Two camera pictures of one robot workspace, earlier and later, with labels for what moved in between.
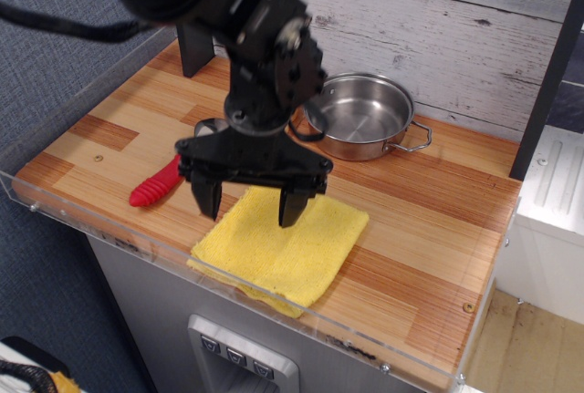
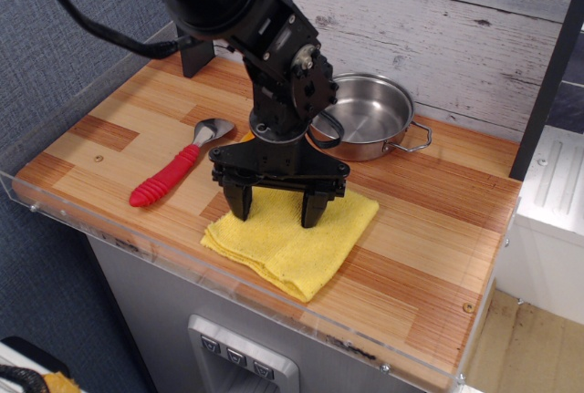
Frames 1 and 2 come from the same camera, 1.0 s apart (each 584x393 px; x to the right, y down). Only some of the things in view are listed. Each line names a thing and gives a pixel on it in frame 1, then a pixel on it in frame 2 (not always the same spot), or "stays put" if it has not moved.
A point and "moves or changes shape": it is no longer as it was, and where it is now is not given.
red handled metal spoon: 160,183 stays put
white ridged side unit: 540,260 stays put
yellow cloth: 285,267 moves or changes shape
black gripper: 265,159 -> 278,162
